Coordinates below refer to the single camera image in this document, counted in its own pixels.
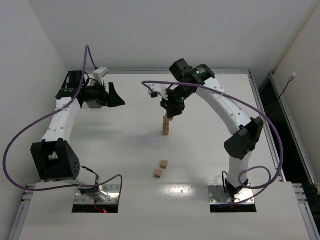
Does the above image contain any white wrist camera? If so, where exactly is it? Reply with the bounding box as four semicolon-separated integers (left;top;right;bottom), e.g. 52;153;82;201
92;67;109;85
147;84;168;100

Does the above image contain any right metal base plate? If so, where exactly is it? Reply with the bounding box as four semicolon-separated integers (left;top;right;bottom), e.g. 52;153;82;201
207;184;255;205

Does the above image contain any aluminium table frame rail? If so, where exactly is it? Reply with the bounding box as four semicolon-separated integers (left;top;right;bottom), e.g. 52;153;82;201
74;69;252;76

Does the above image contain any striped wooden block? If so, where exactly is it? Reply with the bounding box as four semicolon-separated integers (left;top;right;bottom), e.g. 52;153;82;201
162;125;170;132

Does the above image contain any small wooden cube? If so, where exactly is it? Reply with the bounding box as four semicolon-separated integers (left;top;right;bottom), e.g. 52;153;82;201
160;160;169;169
163;114;174;122
162;119;170;125
153;168;163;179

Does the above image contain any metal base plate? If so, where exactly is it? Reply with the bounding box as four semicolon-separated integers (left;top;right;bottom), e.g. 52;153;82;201
207;184;255;205
74;184;121;205

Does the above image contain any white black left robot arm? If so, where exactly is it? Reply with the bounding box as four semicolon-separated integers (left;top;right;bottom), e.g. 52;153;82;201
30;67;125;187

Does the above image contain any translucent grey plastic bin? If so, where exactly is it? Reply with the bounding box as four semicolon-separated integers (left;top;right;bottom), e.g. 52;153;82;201
87;78;102;109

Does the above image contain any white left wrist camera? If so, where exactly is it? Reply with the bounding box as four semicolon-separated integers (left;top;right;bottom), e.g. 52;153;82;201
92;67;109;85

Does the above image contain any black wall cable with plug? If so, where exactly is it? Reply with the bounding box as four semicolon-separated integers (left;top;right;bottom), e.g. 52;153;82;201
259;72;298;118

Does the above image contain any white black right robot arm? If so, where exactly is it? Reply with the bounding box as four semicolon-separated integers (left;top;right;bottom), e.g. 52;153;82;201
160;58;264;198

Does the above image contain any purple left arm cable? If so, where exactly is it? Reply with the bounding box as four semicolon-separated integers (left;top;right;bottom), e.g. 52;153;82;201
2;44;124;193

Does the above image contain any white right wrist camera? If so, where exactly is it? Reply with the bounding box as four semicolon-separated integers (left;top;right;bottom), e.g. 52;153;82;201
147;84;168;100

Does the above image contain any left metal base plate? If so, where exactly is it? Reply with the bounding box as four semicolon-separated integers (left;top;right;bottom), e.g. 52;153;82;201
74;184;121;205

